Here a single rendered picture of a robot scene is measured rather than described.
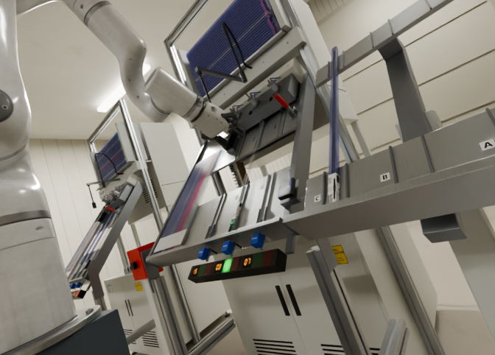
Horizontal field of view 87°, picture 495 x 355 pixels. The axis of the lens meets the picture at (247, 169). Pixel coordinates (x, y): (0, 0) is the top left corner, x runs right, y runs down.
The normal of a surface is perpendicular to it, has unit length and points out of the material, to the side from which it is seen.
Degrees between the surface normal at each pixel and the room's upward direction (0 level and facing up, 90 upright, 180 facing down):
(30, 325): 90
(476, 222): 90
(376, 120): 90
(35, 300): 90
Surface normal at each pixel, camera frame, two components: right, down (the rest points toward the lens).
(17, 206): 0.77, -0.38
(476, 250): -0.66, 0.14
